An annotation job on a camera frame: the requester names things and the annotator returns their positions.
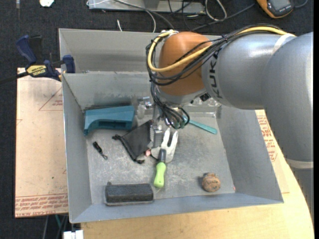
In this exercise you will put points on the teal flat stick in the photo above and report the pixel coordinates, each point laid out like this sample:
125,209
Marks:
203,127

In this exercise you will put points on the teal plastic tool housing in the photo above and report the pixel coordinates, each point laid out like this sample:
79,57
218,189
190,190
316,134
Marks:
109,117

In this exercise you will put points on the clear glass thing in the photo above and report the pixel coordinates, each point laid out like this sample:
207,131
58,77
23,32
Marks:
142,108

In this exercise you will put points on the small black clip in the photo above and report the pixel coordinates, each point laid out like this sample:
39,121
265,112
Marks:
97,147

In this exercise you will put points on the black cloth pouch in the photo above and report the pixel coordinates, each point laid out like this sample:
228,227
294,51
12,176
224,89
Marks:
137,141

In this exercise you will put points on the white pronged plastic piece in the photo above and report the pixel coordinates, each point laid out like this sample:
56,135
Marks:
172,143

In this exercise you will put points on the black cylinder on white bracket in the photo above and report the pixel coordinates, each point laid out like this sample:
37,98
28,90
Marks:
204,97

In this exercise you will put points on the grey metal bin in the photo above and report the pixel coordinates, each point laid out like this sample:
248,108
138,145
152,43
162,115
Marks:
119,173

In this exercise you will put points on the brown cardboard board red print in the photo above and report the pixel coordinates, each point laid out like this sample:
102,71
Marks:
40,143

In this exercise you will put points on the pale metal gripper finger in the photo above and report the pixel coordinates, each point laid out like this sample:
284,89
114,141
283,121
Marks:
158,138

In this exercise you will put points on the black sponge block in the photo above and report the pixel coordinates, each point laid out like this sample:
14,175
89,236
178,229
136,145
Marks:
129,193

